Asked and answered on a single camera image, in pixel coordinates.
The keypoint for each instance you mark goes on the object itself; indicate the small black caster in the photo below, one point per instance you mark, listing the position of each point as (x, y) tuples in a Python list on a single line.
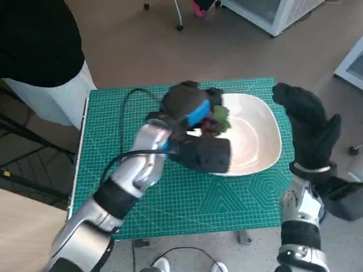
[(146, 5)]

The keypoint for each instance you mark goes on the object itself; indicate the white shoe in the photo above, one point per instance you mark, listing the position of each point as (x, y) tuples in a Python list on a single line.
[(219, 267), (161, 265)]

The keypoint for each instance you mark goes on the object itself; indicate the white chair leg with caster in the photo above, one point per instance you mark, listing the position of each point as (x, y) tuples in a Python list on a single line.
[(178, 14)]

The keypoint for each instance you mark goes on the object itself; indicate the white vented cabinet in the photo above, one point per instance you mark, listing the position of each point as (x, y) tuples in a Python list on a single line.
[(351, 68)]

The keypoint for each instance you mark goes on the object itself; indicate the person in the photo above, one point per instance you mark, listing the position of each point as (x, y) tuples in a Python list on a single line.
[(34, 42)]

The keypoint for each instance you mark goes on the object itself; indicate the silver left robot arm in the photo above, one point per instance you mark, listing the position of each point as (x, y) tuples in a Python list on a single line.
[(85, 232)]

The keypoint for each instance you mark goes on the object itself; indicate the black metal chair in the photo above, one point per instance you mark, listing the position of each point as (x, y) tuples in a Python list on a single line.
[(17, 158)]

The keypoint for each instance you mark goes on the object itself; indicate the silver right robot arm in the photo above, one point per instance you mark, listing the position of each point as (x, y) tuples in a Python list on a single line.
[(300, 204)]

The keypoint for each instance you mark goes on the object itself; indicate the black caster wheel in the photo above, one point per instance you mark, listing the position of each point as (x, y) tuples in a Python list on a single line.
[(353, 150)]

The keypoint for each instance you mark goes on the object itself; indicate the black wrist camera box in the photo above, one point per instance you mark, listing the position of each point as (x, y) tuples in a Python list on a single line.
[(343, 198), (207, 154)]

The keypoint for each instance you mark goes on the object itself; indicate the red toy grape bunch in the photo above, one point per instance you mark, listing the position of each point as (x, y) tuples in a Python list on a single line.
[(219, 119)]

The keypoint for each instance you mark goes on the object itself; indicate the grey table bracket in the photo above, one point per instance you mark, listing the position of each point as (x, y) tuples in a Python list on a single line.
[(141, 243), (244, 237)]

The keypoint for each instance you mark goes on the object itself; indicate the white square plate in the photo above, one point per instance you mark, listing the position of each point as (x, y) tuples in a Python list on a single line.
[(255, 136)]

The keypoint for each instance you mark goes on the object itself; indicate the white mesh cabinet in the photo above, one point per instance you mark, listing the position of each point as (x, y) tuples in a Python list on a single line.
[(280, 17)]

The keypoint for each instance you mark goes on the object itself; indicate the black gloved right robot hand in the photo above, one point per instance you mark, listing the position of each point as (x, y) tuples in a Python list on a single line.
[(312, 133)]

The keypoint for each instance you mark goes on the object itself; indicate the green cutting mat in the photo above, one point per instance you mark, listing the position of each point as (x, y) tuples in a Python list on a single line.
[(184, 204)]

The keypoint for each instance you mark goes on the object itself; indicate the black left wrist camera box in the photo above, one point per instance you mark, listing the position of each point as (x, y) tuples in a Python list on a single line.
[(207, 154)]

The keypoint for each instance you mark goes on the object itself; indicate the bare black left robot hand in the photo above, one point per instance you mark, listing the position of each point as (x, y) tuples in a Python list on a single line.
[(184, 102)]

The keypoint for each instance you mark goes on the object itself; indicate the grey chair base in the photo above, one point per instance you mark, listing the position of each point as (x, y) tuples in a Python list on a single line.
[(357, 173)]

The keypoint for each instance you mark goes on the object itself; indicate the light wooden desk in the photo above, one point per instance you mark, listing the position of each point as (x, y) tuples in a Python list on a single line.
[(17, 241)]

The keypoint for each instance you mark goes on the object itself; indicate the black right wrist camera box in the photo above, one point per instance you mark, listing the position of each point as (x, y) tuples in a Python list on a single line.
[(343, 198)]

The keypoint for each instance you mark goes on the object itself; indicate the pink and black object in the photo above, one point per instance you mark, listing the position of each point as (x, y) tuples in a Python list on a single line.
[(198, 8)]

